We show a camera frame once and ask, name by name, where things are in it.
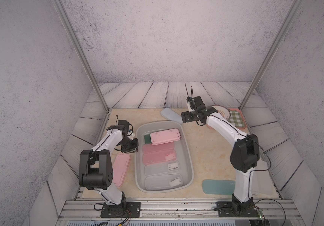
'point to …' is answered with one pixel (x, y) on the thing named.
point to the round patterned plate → (223, 111)
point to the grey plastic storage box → (182, 147)
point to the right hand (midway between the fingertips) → (188, 114)
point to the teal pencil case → (218, 187)
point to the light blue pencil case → (170, 115)
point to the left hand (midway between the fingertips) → (138, 149)
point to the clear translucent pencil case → (166, 168)
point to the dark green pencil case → (147, 139)
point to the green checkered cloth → (236, 118)
